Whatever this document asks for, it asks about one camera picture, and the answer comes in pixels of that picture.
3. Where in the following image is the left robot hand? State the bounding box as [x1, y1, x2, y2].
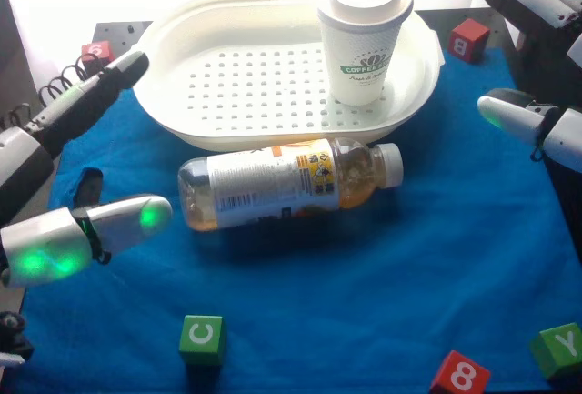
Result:
[0, 50, 174, 289]

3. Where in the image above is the white paper coffee cup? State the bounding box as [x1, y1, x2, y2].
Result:
[316, 0, 415, 107]

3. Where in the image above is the orange juice plastic bottle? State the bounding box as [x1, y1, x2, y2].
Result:
[176, 137, 405, 232]

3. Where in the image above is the white perforated plastic tray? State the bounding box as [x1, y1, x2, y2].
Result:
[131, 0, 446, 155]

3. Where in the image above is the red block with B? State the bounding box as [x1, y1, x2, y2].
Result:
[447, 18, 491, 66]

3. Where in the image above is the green block with C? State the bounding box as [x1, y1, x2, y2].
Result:
[178, 314, 227, 368]

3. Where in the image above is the red block with 6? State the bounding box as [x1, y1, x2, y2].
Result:
[80, 40, 114, 67]

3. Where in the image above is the blue cloth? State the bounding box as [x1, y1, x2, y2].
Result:
[8, 47, 582, 394]

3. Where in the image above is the green block with Y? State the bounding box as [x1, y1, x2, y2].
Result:
[528, 322, 582, 381]

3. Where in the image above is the red block with 8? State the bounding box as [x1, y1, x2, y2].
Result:
[429, 349, 492, 394]

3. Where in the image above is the black coiled cable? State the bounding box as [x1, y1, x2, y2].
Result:
[0, 51, 108, 129]

